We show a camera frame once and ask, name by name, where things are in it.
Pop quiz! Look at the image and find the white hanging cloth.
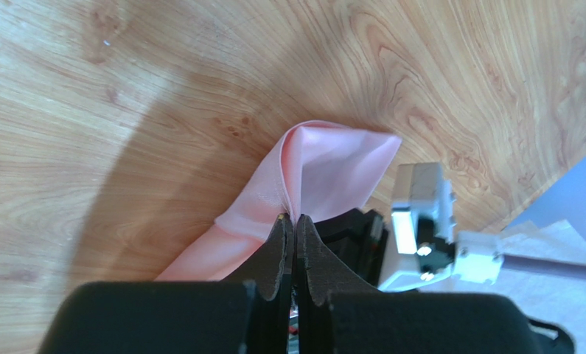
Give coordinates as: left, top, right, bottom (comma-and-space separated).
423, 220, 586, 353

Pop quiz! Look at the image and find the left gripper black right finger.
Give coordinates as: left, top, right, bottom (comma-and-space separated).
295, 214, 544, 354

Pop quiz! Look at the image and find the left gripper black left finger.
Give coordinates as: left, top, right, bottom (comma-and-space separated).
39, 214, 293, 353

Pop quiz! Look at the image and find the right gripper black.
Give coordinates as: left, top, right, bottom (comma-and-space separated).
315, 209, 388, 287

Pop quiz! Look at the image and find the pink cloth napkin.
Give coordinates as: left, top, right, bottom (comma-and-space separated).
157, 120, 402, 281

